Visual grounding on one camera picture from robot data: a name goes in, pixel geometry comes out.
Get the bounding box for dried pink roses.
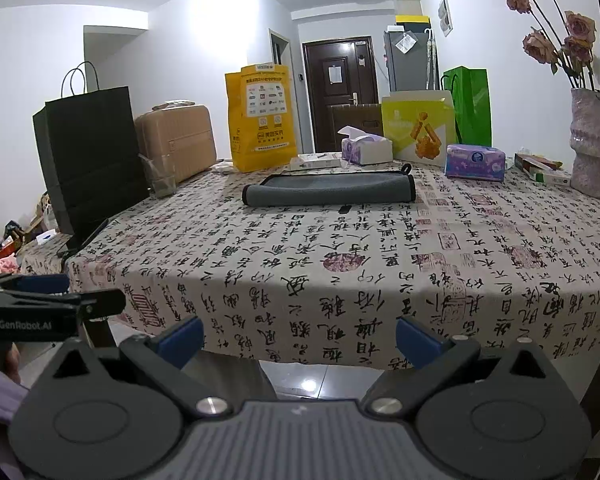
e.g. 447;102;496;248
501;0;600;94

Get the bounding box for grey towel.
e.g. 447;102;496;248
242;163;417;207

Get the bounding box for white textured vase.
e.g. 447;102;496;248
569;87;600;199

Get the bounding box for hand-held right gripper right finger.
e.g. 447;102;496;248
364;316;562;420

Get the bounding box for red flat box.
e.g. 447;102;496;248
513;152;564;173

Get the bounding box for dark brown door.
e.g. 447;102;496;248
302;36;380;154

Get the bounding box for green paper bag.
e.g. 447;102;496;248
440;65;493;147

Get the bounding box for clear glass cup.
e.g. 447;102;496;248
138;153;177;199

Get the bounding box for yellow black box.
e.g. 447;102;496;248
395;13;431;32

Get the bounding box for grey fridge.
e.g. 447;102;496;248
383;29;434;94

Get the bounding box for white green flat box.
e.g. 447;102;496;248
524;168;574;187

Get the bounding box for yellow plastic bag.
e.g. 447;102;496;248
224;63;300;173

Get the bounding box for yellow-green gift bag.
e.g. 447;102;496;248
381;89;459;169

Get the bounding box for brown chair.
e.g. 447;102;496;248
328;103;384;152

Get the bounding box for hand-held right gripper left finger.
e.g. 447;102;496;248
44;316;232;422

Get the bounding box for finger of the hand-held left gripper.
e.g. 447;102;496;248
0;274;71;296
0;288;127;320

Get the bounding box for pile of floor clutter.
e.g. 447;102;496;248
0;191;62;277

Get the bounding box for wall picture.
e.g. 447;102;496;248
437;0;454;38

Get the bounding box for purple tissue pack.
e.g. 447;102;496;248
444;143;507;182

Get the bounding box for purple tissue box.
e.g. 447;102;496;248
336;125;394;166

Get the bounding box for beige suitcase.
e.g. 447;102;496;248
134;101;218;185

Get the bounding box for black paper bag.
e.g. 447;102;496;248
32;61;151;254

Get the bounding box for calligraphy printed tablecloth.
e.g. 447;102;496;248
19;159;600;368

